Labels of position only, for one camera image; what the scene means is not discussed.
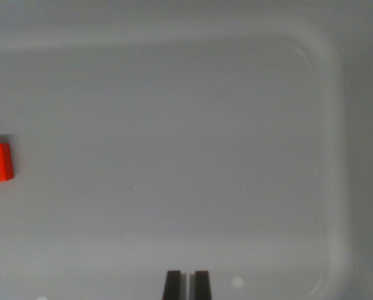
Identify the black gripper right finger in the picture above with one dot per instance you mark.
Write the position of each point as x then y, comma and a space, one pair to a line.
202, 286

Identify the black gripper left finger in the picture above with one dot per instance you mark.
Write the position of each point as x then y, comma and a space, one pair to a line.
173, 286

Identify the white plastic tray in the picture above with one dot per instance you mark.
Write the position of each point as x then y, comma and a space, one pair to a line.
186, 140

